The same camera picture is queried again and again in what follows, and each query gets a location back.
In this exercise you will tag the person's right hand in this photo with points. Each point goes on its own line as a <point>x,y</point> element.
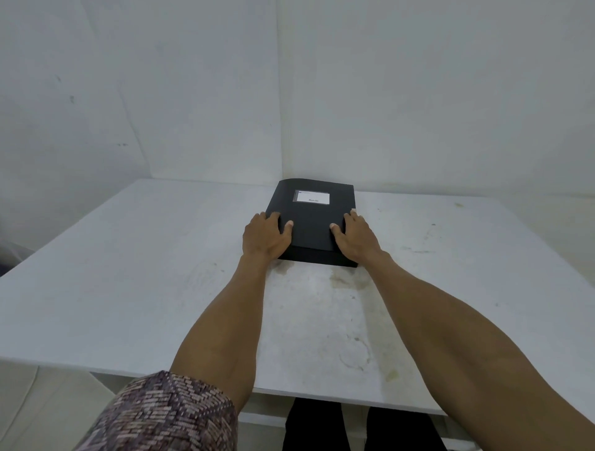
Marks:
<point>359,241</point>

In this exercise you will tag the person's left hand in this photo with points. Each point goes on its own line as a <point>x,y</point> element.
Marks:
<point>261,238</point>

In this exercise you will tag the person's right thumb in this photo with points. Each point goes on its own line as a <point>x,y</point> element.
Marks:
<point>337,233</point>

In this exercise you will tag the person's left thumb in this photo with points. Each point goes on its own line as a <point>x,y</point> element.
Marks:
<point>286,230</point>

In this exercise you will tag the black box with white label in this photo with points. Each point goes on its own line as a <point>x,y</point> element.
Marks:
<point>311,223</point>

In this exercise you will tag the person's right forearm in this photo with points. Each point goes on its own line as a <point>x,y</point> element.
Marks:
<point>455,344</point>

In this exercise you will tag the person's left forearm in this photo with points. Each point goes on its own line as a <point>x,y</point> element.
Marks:
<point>227,330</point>

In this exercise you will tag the black trousers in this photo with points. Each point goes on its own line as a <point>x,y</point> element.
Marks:
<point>320,427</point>

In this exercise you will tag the patterned brown sleeve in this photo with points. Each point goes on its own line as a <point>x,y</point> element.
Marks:
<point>167,416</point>

